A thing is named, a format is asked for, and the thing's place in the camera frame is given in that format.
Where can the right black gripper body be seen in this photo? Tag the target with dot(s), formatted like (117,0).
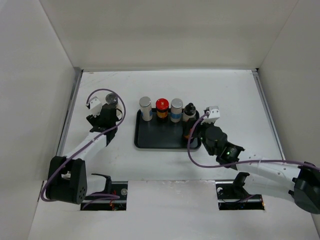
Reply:
(202,135)

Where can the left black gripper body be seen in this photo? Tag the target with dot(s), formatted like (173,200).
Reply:
(95,121)

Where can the black cap white bottle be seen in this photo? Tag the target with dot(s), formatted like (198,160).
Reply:
(189,112)

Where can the silver lid blue jar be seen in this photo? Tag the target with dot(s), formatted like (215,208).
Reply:
(146,108)

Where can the red lid jar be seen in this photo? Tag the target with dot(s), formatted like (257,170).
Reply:
(186,129)
(162,109)

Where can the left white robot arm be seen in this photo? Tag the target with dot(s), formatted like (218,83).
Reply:
(68,180)

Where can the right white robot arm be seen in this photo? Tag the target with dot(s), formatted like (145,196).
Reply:
(294,181)

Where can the grey lid salt shaker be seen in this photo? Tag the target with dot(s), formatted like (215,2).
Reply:
(112,100)

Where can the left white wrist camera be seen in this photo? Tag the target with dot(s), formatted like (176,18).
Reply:
(95,106)

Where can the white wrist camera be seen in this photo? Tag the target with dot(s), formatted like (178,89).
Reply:
(212,115)
(95,106)

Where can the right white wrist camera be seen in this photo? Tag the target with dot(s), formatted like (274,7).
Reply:
(212,115)

